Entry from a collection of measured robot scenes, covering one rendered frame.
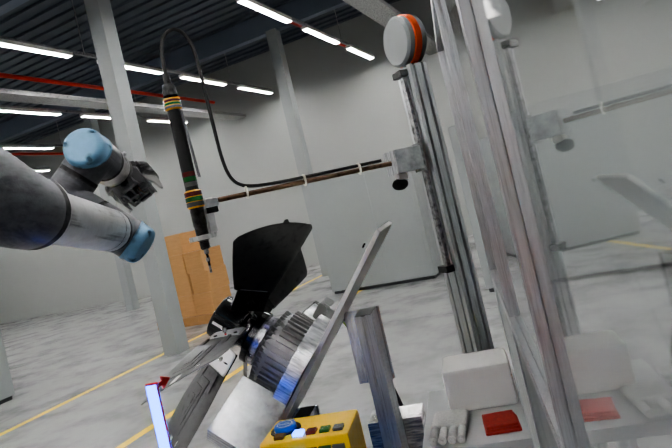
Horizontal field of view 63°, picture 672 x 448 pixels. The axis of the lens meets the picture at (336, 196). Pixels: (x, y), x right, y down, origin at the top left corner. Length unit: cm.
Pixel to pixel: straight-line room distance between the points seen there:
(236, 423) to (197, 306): 855
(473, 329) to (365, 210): 717
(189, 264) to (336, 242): 259
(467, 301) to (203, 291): 834
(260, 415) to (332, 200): 772
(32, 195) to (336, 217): 839
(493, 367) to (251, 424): 60
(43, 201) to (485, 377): 110
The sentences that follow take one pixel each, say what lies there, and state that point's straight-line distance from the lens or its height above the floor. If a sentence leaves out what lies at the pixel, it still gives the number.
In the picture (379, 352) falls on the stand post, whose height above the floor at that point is 105.
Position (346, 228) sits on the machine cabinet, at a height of 104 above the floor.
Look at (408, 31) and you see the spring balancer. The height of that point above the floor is 189.
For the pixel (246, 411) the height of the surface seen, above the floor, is 101.
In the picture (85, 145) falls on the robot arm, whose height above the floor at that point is 165.
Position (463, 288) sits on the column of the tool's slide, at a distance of 168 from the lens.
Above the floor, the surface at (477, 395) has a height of 90.
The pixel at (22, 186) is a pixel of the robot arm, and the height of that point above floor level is 154.
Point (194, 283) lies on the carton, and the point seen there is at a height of 69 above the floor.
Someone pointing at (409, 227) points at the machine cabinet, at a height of 85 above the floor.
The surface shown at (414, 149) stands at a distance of 163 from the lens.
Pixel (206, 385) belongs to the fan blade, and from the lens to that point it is 155.
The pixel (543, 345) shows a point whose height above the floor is 117.
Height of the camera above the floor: 144
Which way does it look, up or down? 1 degrees up
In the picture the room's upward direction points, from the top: 13 degrees counter-clockwise
